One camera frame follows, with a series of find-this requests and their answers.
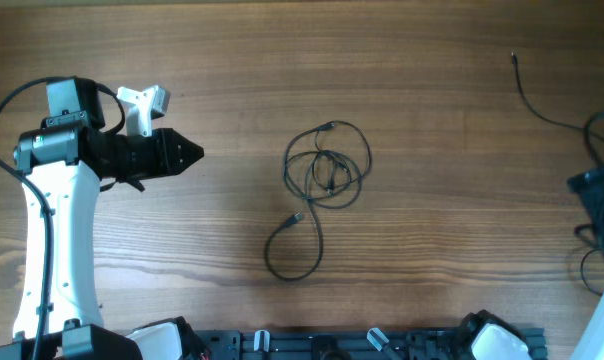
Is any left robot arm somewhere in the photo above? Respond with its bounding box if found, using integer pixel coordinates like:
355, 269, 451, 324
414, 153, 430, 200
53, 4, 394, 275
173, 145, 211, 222
0, 76, 210, 359

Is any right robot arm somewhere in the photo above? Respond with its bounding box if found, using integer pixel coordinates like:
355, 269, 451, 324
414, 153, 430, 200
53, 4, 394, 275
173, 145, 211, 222
451, 165, 604, 360

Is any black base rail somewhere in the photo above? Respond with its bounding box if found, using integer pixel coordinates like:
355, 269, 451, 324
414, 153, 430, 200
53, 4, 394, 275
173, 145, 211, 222
194, 327, 548, 360

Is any black USB cable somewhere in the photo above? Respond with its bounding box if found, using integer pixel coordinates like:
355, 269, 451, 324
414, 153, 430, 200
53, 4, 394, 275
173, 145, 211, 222
263, 120, 373, 282
510, 51, 604, 296

